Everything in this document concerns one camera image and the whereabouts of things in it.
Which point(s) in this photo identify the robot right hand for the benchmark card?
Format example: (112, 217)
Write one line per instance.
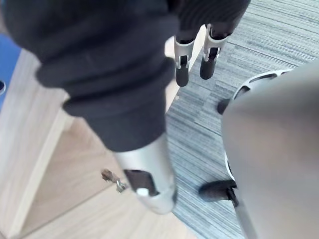
(99, 62)

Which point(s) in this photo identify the blue file folder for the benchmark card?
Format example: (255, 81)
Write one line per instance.
(7, 57)

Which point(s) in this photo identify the light wooden office cabinet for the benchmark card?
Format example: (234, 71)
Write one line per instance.
(74, 154)

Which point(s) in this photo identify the wooden cabinet shelf board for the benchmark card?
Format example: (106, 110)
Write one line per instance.
(22, 124)

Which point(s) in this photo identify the metal cabinet door hinge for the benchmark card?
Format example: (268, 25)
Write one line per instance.
(109, 175)

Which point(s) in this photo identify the dark robot left foot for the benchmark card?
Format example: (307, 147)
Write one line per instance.
(223, 106)

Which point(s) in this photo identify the dark robot foot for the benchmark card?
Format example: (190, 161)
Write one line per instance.
(223, 106)
(214, 191)

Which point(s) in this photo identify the silver robot left leg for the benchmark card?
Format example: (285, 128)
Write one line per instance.
(261, 76)

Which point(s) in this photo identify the dark robot right foot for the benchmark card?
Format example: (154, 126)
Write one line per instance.
(214, 191)

